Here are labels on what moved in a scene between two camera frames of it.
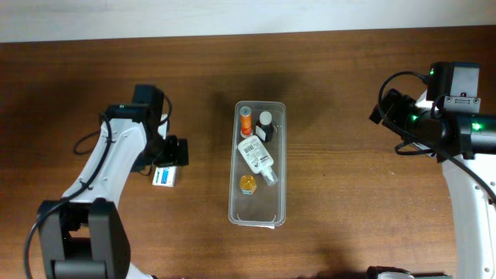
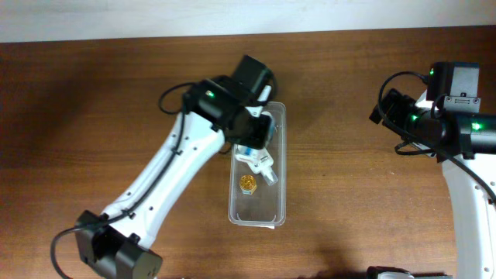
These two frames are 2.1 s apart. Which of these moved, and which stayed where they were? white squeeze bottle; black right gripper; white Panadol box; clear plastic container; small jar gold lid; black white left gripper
Moved: black white left gripper; white Panadol box
Stayed: black right gripper; white squeeze bottle; small jar gold lid; clear plastic container
